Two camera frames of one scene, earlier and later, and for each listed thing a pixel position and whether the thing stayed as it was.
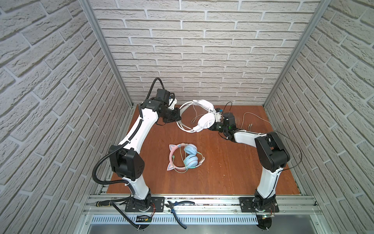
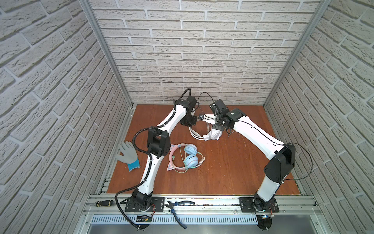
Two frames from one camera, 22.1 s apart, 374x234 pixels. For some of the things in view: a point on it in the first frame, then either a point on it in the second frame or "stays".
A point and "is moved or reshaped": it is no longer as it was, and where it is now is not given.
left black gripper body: (174, 115) -> (190, 121)
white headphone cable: (242, 119) is moved or reshaped
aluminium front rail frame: (200, 210) stays
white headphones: (205, 122) -> (214, 134)
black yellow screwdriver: (103, 203) stays
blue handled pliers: (171, 205) stays
